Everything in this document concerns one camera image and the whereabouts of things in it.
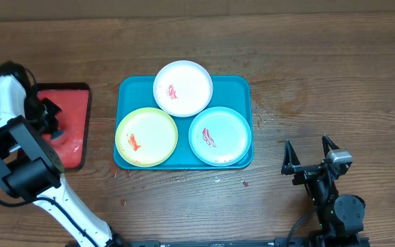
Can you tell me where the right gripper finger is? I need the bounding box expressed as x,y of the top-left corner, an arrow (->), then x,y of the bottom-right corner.
282,140 -> 301,169
322,134 -> 339,157

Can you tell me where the black bow-shaped sponge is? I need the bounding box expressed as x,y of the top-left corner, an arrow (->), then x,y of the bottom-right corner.
51,130 -> 64,139

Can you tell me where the yellow-green plate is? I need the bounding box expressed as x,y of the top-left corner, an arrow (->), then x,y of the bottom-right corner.
115,107 -> 178,168

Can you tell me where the white plate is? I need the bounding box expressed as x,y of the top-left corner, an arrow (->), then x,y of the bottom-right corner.
153,60 -> 213,117

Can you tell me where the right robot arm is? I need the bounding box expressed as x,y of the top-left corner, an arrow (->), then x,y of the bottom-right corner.
281,135 -> 370,246

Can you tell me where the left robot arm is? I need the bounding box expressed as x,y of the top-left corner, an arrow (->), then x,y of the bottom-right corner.
0,61 -> 129,246

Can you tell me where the dark red tray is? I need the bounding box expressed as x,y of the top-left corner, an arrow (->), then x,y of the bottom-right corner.
33,82 -> 92,169

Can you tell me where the teal plastic serving tray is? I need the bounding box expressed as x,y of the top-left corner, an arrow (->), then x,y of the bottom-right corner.
116,75 -> 253,170

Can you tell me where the light blue plate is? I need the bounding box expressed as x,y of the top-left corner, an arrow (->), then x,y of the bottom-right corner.
188,106 -> 253,168

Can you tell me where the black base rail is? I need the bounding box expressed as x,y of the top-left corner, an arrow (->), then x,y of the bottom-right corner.
64,236 -> 371,247

